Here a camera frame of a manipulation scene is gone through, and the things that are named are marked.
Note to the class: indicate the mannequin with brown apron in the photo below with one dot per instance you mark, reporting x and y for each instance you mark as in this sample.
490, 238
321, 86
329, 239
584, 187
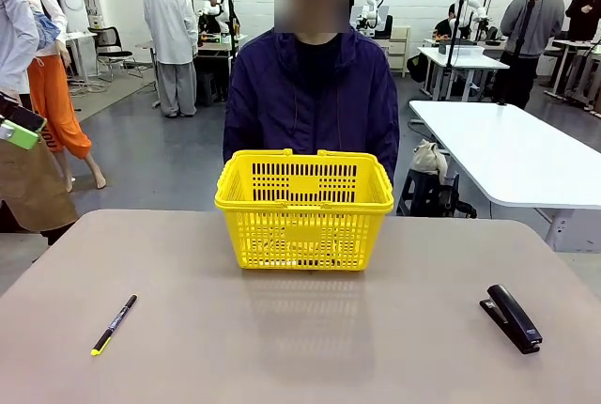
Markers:
23, 178

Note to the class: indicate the person in white shirt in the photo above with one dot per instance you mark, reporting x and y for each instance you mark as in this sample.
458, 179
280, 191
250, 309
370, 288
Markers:
169, 23

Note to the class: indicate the white background robot black cap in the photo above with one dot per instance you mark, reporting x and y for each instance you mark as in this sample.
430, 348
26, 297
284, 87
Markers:
216, 0

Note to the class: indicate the mannequin with orange pants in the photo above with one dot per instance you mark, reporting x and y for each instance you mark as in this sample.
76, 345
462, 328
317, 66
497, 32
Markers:
54, 103

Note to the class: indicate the beige drawer cabinet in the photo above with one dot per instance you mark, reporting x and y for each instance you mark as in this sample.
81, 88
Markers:
399, 47

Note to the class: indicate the dark green bag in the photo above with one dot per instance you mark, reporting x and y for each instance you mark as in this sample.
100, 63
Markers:
418, 68

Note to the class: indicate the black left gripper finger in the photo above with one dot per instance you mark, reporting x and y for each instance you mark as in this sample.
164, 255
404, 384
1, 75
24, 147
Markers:
21, 138
23, 115

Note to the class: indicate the cluttered work desk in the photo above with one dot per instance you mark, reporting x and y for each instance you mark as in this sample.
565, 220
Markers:
213, 49

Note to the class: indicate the black tripod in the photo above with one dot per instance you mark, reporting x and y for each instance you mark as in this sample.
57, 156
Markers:
450, 66

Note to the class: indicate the grey plastic stool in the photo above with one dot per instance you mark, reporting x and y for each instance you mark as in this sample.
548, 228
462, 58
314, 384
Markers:
209, 84

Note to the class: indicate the person in purple jacket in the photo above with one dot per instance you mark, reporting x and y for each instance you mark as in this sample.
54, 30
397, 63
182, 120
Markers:
305, 108

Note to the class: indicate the white desk with metal legs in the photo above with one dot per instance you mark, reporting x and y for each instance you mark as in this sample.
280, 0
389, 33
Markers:
570, 44

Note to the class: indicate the yellow plastic shopping basket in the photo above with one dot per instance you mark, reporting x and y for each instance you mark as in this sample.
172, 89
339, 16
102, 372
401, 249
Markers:
304, 234

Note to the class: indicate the person in black sweater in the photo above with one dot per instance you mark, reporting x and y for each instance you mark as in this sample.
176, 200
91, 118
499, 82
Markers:
584, 9

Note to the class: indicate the small white table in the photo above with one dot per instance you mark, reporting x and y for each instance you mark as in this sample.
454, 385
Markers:
465, 58

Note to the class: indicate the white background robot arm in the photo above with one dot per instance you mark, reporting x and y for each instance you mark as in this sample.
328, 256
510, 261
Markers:
371, 0

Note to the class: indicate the white background robot pair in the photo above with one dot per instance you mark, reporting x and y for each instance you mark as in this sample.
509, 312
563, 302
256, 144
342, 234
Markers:
476, 11

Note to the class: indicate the black stapler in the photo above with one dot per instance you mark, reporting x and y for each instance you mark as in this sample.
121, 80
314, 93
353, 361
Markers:
512, 319

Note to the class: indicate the black pen with yellow tip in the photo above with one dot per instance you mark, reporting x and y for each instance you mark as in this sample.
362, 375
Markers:
114, 324

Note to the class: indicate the black camera stand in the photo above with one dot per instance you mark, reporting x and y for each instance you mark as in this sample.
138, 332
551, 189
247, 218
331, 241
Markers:
516, 54

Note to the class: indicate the black office chair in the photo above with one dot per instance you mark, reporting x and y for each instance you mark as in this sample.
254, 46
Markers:
108, 42

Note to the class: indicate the person in black t-shirt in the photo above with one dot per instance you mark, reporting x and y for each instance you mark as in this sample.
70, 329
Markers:
443, 28

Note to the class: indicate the black step stool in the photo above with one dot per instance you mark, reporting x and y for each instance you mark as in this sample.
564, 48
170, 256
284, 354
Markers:
422, 192

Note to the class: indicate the person in grey sweater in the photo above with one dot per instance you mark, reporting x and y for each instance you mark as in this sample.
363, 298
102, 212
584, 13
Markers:
540, 19

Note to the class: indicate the beige cloth bag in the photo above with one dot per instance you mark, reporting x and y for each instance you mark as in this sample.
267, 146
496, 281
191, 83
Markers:
429, 157

